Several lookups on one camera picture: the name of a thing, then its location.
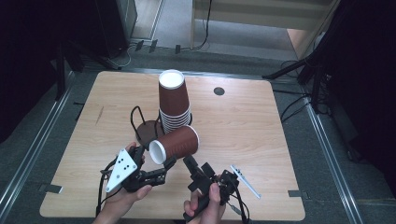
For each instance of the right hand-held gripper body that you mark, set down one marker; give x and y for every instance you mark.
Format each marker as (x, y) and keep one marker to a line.
(229, 182)

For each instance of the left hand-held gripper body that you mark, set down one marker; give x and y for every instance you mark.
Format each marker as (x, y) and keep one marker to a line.
(122, 169)

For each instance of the single brown paper cup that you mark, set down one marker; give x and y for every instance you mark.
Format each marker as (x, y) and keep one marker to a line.
(179, 143)

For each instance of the stack of brown paper cups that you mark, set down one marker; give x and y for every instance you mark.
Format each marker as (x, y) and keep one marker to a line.
(173, 96)

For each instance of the person's left hand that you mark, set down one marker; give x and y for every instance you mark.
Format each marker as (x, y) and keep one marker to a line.
(121, 202)

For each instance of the person's right hand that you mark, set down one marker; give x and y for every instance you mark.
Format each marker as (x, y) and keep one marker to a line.
(208, 214)

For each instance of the grey tape strip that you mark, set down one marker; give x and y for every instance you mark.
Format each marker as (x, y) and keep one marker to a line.
(51, 188)
(297, 193)

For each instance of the round grey table grommet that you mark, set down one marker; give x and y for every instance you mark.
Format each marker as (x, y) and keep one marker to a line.
(219, 91)

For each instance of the black metal stand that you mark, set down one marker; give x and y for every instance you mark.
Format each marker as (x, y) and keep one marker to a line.
(60, 71)

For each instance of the black cabinet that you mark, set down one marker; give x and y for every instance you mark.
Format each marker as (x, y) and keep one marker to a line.
(112, 28)

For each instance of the black tripod stand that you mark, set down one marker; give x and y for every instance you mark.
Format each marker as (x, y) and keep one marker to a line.
(289, 69)

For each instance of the white bench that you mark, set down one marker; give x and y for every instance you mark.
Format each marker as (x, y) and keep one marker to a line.
(264, 15)

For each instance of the metal floor rail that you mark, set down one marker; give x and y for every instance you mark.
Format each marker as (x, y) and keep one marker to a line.
(34, 149)
(330, 158)

